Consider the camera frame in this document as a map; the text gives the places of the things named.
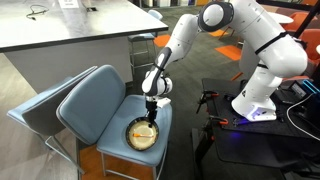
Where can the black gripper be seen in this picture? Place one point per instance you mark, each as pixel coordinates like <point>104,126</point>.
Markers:
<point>152,104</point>

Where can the black rimmed cream bowl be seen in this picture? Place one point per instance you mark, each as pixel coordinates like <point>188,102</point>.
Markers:
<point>141,135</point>

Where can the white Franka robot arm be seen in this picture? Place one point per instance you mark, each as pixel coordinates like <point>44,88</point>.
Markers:
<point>266,43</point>

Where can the orange carrot toy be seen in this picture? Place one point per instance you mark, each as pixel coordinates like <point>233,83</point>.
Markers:
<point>142,135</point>

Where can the blue padded chair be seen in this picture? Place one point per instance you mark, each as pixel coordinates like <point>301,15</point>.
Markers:
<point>96,103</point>

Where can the black orange bar clamp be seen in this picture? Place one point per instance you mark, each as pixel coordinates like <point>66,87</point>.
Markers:
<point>206,96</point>
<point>218,120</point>

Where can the light blue metal-legged stool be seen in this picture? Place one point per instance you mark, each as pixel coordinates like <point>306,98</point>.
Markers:
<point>144,36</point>

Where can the black robot mounting stand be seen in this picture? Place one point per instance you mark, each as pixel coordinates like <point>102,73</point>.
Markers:
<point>253,143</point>

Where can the blue chair with grey back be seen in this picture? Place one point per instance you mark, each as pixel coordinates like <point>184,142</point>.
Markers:
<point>43,110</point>

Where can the grey topped counter table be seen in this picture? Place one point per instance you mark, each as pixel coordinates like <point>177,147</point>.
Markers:
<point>66,30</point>

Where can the black counter power outlet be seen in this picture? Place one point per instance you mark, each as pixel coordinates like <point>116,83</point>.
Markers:
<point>92,9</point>

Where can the white paper sheet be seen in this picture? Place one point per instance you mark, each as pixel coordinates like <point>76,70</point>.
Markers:
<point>69,3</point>

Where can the black box with blue light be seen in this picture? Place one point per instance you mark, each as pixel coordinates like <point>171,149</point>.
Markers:
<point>301,89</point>

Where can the white round table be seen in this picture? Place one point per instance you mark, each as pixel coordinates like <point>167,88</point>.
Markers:
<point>281,17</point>

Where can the orange chair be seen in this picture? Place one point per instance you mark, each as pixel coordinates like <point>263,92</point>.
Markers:
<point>311,40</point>

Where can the black pole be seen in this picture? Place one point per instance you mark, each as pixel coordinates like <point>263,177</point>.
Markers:
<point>308,18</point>

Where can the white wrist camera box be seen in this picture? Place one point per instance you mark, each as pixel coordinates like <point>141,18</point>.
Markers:
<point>164,102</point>

